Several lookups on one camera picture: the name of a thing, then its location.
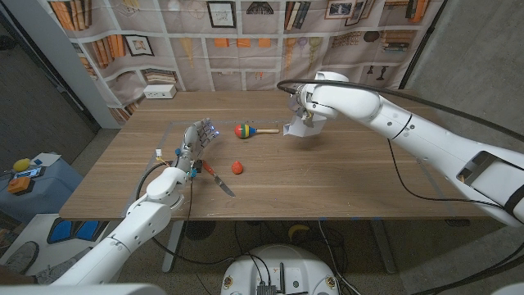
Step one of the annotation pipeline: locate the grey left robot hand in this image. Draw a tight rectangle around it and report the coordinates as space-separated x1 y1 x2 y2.
174 117 220 174

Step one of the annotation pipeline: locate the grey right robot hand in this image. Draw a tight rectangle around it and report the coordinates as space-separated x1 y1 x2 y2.
288 84 328 128

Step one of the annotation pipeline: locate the white milk carton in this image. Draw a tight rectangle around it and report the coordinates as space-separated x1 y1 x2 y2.
282 112 328 138

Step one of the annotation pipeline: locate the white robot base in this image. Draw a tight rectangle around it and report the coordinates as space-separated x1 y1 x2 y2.
220 244 340 295

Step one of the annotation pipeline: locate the striped wooden maraca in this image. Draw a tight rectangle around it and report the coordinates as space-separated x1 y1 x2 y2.
233 124 280 140

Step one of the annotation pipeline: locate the yellow toy banana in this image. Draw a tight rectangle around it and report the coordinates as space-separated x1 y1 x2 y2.
287 224 311 241

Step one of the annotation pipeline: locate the yellow toy lemon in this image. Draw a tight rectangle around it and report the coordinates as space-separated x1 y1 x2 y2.
12 157 32 173

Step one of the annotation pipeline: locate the printed bookshelf backdrop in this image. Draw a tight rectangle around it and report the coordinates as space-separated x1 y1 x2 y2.
47 0 445 126

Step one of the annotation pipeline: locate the white power strip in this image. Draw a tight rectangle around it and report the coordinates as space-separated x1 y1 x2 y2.
142 84 178 100

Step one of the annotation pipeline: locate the black round fan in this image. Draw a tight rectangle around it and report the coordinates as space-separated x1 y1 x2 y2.
183 220 217 242

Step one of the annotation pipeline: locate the grey metal table leg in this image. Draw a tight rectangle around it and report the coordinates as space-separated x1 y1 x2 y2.
370 220 397 275
162 220 185 274

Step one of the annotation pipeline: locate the black pole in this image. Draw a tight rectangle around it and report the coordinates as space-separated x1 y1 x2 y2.
399 0 449 90

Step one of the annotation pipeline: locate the blue floor pad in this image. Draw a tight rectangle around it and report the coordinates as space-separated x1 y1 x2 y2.
47 218 110 245

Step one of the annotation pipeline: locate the white paper sheet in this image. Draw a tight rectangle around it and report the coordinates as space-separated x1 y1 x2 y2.
32 152 62 168

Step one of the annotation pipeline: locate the grey pillar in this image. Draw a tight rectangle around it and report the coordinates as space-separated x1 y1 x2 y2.
2 0 122 129

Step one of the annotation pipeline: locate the blue-grey stool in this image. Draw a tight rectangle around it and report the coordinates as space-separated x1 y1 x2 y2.
0 153 85 225

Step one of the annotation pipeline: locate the orange box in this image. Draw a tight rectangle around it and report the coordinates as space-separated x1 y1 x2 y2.
7 175 32 195

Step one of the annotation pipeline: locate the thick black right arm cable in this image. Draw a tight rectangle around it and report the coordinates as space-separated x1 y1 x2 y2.
277 79 524 143

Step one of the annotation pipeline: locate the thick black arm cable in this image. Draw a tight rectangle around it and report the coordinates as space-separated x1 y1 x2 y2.
134 161 173 202
277 79 524 143

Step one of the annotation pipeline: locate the red-handled knife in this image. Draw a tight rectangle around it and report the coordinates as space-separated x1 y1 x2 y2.
201 160 237 198

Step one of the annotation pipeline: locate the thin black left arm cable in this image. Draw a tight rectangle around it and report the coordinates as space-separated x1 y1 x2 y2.
186 175 194 222

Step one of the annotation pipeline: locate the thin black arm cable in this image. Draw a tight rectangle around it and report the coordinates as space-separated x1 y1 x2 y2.
386 138 504 210
186 175 194 222

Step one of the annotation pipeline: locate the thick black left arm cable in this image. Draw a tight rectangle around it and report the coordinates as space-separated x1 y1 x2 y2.
134 161 173 202

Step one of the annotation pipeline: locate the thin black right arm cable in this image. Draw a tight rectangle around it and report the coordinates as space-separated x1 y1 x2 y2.
386 138 504 210

